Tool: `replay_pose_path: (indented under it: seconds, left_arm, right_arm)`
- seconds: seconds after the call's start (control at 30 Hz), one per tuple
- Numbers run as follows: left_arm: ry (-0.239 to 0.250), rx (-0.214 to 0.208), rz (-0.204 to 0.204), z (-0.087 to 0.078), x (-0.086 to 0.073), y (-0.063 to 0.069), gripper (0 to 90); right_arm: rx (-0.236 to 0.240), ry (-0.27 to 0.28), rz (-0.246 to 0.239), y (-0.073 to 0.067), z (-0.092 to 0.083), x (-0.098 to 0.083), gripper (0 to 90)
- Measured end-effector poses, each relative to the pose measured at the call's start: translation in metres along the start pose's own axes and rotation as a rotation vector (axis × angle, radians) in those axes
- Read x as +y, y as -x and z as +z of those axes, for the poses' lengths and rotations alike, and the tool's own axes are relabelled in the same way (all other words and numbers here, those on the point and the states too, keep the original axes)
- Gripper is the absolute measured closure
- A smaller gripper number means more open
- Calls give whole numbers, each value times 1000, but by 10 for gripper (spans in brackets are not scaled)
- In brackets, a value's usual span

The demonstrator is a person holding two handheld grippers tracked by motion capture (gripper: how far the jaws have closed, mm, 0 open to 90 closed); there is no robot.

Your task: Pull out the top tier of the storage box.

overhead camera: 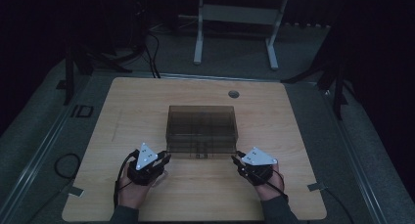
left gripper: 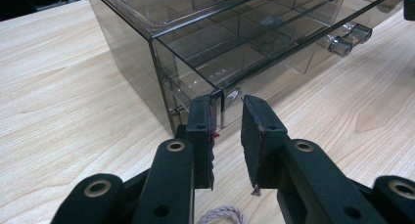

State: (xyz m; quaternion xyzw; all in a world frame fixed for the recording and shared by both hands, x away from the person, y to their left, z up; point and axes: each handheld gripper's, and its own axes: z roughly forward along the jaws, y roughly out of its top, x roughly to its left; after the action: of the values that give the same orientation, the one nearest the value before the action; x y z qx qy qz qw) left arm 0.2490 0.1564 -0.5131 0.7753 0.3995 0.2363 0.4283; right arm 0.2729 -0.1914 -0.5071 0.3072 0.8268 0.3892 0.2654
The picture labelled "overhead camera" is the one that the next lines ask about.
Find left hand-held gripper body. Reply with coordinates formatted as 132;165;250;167
126;142;165;187

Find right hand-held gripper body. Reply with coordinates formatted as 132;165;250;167
239;146;279;187

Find translucent brown drawer box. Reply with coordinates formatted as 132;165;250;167
164;105;239;160

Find person's right hand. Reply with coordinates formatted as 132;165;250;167
254;163;286;202

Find person's left hand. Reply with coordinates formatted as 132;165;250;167
116;161;155;210

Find grey tape piece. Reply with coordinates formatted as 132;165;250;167
306;181;328;193
67;185;85;198

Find black tripod stand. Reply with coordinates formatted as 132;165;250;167
280;18;349;121
55;42;134;107

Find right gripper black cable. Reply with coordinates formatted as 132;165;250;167
248;167;290;202

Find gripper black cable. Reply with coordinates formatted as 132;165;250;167
113;149;141;209
248;167;290;202

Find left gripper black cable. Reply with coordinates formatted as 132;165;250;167
113;149;141;209

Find thin black floor cable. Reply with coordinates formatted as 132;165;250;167
324;187;356;224

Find black floor cables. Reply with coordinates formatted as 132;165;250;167
143;29;162;79

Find metal floor rail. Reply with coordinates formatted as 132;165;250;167
0;86;86;220
317;83;391;224

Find white desk frame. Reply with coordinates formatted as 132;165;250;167
177;0;291;71

